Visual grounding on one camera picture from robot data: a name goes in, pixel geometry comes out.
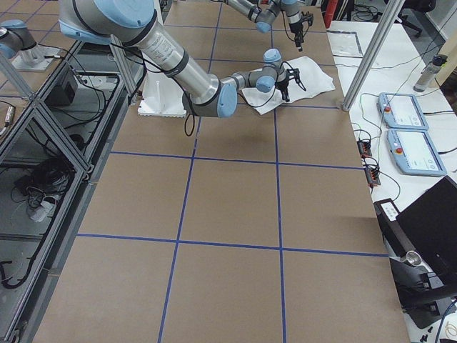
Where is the blue teach pendant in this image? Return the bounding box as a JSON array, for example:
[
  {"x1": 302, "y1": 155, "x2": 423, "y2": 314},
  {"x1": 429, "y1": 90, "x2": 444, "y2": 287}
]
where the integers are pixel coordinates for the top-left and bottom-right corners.
[
  {"x1": 387, "y1": 129, "x2": 447, "y2": 177},
  {"x1": 378, "y1": 92, "x2": 429, "y2": 131}
]

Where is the aluminium frame post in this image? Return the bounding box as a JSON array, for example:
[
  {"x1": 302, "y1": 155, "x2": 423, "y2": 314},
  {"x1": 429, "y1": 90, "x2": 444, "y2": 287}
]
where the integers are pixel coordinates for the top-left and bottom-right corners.
[{"x1": 341, "y1": 0, "x2": 405, "y2": 111}]

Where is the near orange circuit board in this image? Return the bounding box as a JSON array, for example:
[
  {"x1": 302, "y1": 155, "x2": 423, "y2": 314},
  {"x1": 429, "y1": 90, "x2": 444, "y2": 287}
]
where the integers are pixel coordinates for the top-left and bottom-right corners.
[{"x1": 364, "y1": 165, "x2": 381, "y2": 188}]

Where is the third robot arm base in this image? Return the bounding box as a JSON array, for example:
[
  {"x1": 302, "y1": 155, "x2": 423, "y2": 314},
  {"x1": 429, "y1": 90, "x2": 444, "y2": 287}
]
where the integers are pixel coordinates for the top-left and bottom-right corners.
[{"x1": 1, "y1": 19, "x2": 60, "y2": 71}]

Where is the black laptop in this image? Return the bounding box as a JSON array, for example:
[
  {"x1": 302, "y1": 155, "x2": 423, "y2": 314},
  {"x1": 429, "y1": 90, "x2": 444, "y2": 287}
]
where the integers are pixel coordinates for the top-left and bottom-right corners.
[{"x1": 396, "y1": 176, "x2": 456, "y2": 283}]

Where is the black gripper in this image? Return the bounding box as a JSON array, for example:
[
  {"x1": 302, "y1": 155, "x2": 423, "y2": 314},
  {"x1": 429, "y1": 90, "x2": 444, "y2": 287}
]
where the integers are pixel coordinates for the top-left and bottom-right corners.
[
  {"x1": 275, "y1": 68, "x2": 300, "y2": 102},
  {"x1": 287, "y1": 11, "x2": 313, "y2": 51}
]

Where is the far orange circuit board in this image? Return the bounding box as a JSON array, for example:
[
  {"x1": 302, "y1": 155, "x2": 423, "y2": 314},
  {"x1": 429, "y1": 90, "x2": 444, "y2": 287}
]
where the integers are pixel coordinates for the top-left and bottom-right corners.
[{"x1": 356, "y1": 139, "x2": 373, "y2": 158}]

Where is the white printed t-shirt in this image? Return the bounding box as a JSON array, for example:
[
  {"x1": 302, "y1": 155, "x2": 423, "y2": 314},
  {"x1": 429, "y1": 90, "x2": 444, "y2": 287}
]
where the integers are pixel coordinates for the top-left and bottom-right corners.
[{"x1": 241, "y1": 56, "x2": 336, "y2": 115}]

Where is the near blue teach pendant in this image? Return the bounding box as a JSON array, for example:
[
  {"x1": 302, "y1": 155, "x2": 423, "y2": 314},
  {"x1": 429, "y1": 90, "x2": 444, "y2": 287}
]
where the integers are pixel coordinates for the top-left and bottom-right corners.
[{"x1": 387, "y1": 129, "x2": 447, "y2": 177}]

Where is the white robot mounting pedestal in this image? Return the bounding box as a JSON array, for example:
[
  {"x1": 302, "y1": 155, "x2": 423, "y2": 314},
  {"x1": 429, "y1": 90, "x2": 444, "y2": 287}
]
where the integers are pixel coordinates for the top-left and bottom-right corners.
[{"x1": 138, "y1": 71, "x2": 186, "y2": 118}]

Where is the black monitor stand box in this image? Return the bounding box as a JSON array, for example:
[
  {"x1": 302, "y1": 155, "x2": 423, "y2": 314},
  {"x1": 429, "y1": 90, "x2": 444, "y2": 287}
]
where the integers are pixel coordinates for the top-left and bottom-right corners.
[{"x1": 373, "y1": 199, "x2": 456, "y2": 329}]

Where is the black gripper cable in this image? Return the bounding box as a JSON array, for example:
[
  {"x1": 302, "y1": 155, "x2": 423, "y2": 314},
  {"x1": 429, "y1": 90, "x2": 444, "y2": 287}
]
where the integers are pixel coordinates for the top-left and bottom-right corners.
[{"x1": 242, "y1": 61, "x2": 308, "y2": 109}]

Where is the grey water bottle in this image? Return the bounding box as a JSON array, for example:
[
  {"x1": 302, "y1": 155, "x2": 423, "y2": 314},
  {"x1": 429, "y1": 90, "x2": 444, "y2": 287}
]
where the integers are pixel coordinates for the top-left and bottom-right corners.
[{"x1": 413, "y1": 54, "x2": 448, "y2": 92}]

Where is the far blue teach pendant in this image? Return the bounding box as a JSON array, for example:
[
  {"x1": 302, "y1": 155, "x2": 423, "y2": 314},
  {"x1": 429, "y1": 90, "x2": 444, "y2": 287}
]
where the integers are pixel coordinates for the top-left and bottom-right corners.
[{"x1": 378, "y1": 92, "x2": 429, "y2": 131}]

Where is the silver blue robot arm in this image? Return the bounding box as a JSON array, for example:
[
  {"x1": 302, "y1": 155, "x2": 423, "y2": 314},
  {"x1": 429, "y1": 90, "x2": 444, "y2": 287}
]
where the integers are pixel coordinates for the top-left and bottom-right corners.
[
  {"x1": 222, "y1": 0, "x2": 313, "y2": 51},
  {"x1": 59, "y1": 1, "x2": 300, "y2": 118}
]

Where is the plastic sleeve with paper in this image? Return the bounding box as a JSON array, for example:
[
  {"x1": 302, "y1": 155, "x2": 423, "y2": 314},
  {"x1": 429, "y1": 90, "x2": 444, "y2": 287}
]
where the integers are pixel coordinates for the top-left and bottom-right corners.
[{"x1": 327, "y1": 30, "x2": 363, "y2": 58}]

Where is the red fire extinguisher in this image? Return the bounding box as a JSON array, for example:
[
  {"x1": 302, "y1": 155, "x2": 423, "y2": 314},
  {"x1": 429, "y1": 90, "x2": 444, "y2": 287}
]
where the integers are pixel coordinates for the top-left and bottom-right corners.
[{"x1": 323, "y1": 0, "x2": 338, "y2": 29}]

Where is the orange circuit board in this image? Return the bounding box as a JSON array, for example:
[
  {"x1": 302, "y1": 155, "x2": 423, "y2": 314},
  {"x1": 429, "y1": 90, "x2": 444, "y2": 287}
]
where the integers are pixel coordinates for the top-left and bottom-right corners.
[
  {"x1": 364, "y1": 165, "x2": 381, "y2": 188},
  {"x1": 356, "y1": 139, "x2": 373, "y2": 158}
]

